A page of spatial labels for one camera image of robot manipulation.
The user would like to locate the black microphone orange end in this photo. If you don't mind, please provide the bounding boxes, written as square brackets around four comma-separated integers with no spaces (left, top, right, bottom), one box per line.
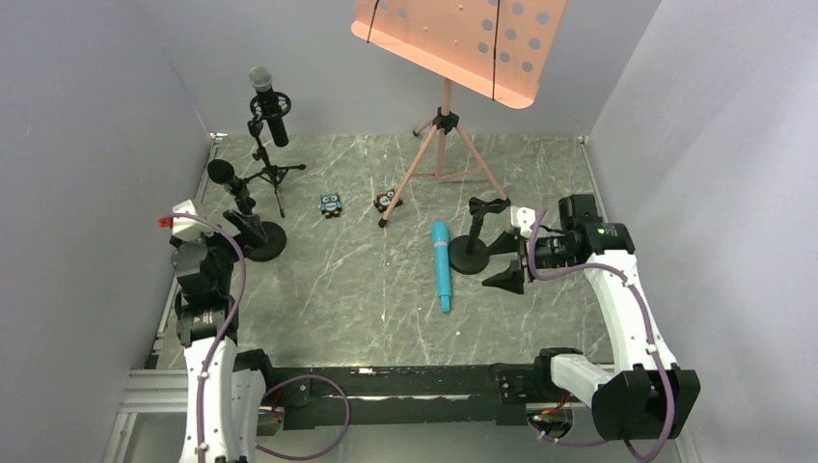
[206,159,256,215]

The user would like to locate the blue microphone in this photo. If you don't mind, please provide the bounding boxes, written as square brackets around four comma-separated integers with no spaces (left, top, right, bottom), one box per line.
[431,221,452,313]

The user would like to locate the pink music stand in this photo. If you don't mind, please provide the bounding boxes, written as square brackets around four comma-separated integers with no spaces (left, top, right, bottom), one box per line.
[351,0,568,227]

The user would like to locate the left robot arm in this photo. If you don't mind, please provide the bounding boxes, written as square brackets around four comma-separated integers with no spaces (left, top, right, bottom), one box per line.
[160,201,270,462]

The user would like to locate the black tripod shock mount stand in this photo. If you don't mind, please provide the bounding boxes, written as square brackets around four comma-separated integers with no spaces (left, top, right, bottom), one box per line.
[241,91,308,219]

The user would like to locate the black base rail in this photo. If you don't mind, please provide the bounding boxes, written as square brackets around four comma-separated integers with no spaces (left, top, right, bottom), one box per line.
[261,363,571,430]

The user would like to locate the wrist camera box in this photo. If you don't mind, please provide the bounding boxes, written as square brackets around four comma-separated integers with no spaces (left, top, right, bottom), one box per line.
[157,200,208,241]
[509,205,539,239]

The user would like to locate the black round base mic stand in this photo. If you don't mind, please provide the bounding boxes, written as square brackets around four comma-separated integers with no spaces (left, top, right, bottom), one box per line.
[449,197,510,275]

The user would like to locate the blue owl toy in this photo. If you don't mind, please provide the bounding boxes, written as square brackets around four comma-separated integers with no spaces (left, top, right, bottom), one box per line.
[319,193,343,219]

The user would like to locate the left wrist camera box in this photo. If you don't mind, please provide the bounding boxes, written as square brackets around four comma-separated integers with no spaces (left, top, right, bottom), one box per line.
[157,200,208,241]

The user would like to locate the black microphone silver mesh head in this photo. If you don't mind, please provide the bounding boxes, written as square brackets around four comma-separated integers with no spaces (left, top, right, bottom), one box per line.
[249,66,289,148]

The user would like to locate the black round base clip stand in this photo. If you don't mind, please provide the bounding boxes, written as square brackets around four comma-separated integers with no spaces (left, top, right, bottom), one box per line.
[235,194,286,262]

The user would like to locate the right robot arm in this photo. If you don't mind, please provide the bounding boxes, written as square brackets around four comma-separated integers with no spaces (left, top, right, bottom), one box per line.
[484,194,701,462]

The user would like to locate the brown owl toy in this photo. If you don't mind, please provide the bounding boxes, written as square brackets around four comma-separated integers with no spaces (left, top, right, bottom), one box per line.
[373,188,403,213]

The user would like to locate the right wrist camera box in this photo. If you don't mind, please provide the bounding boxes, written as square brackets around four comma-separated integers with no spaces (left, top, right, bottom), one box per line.
[509,205,539,239]

